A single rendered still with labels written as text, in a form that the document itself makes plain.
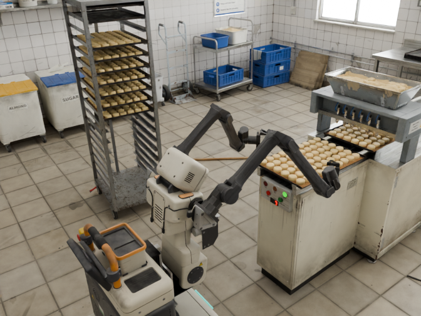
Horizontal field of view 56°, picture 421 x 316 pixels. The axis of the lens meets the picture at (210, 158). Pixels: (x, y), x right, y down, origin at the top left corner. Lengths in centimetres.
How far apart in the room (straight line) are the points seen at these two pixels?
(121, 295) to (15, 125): 371
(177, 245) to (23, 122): 355
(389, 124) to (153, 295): 183
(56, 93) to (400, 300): 420
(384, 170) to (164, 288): 167
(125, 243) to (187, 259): 34
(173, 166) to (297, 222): 95
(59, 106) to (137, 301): 382
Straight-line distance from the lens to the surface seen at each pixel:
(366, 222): 310
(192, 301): 249
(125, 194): 373
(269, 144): 188
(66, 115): 538
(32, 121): 530
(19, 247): 367
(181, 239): 205
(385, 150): 294
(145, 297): 183
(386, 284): 318
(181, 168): 182
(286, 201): 243
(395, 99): 273
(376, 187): 293
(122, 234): 199
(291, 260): 269
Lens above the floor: 211
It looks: 28 degrees down
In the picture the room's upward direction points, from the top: 2 degrees counter-clockwise
